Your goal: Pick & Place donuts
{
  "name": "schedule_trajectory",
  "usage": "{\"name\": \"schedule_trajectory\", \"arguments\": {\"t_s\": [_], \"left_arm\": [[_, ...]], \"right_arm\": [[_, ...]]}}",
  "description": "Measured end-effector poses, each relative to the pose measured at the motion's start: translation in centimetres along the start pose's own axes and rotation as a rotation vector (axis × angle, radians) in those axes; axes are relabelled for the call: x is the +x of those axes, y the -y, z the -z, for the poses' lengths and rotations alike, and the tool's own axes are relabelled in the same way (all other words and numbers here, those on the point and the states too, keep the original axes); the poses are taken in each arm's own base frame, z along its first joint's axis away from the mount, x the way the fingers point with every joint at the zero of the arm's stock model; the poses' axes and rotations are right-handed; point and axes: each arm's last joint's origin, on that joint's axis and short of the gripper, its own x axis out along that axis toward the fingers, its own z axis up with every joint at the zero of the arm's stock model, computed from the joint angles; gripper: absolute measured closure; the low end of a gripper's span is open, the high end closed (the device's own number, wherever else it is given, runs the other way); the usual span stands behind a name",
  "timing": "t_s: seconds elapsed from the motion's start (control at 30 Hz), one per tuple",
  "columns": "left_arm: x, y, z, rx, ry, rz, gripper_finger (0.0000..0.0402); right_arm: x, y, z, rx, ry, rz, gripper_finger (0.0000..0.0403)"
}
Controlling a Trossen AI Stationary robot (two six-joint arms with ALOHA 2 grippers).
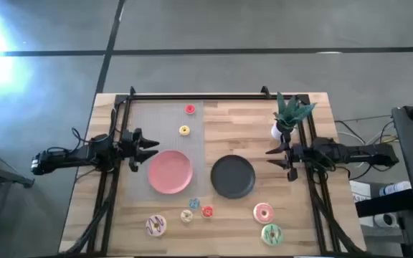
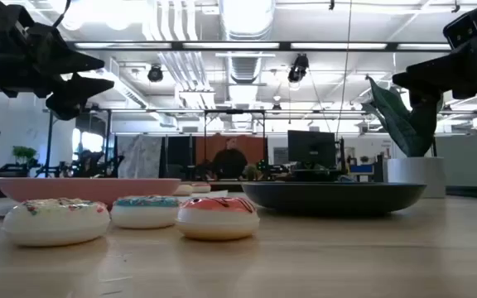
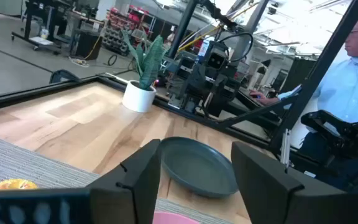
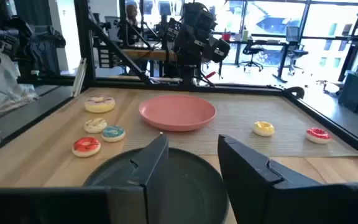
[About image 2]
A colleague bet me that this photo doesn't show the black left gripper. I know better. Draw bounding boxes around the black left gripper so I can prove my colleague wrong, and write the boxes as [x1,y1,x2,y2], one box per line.
[0,0,115,122]

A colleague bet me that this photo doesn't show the dark grey round plate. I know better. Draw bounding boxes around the dark grey round plate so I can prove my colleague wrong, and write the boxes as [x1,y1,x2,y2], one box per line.
[241,181,427,217]

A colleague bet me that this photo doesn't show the white donut with teal icing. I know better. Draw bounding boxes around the white donut with teal icing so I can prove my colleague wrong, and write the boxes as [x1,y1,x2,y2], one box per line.
[109,195,181,230]

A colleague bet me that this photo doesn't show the red iced donut with drizzle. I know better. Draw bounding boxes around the red iced donut with drizzle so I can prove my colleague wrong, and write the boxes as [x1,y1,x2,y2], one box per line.
[175,196,261,242]

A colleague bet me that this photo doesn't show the green snake plant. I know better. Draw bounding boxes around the green snake plant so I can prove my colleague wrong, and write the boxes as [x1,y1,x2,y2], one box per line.
[361,75,445,158]

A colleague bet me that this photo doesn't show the black ceiling spotlight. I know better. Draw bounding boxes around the black ceiling spotlight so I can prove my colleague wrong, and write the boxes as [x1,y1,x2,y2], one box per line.
[147,64,164,83]
[287,53,310,84]

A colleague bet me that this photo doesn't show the small green potted plant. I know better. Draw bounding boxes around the small green potted plant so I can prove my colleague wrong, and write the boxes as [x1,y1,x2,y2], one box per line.
[12,145,38,167]

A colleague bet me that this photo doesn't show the white plant pot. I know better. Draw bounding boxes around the white plant pot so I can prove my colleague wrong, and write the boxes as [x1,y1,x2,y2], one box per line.
[387,156,447,199]

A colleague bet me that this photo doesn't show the white patterned cloth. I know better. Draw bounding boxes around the white patterned cloth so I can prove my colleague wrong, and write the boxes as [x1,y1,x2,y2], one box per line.
[117,135,163,180]

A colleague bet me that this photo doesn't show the pink round plate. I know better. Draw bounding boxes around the pink round plate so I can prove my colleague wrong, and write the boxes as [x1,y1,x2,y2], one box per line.
[0,177,181,209]

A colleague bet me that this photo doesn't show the black computer monitor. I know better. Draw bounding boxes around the black computer monitor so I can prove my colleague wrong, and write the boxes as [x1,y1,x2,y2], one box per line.
[287,130,338,169]

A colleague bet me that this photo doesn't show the white donut with colourful sprinkles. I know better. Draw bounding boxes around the white donut with colourful sprinkles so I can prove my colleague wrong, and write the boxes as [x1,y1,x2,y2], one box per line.
[1,197,111,248]

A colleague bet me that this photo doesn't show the black linear ceiling light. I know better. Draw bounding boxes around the black linear ceiling light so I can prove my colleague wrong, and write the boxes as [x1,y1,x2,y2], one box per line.
[66,40,451,53]

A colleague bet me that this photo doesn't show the person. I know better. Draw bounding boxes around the person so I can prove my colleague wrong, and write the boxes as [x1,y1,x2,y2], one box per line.
[212,137,248,180]

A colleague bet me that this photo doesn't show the orange partition board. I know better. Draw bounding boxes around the orange partition board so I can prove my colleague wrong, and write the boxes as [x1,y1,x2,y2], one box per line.
[195,135,268,166]

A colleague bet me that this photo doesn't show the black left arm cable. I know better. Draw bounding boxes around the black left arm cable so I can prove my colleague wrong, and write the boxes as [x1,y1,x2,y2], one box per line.
[51,0,73,28]

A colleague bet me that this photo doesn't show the thin hanging cable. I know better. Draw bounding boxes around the thin hanging cable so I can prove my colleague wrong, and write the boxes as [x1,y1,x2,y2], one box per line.
[335,0,353,137]

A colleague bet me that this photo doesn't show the silver ventilation duct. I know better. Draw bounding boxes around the silver ventilation duct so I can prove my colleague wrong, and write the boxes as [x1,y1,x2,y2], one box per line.
[217,0,277,84]

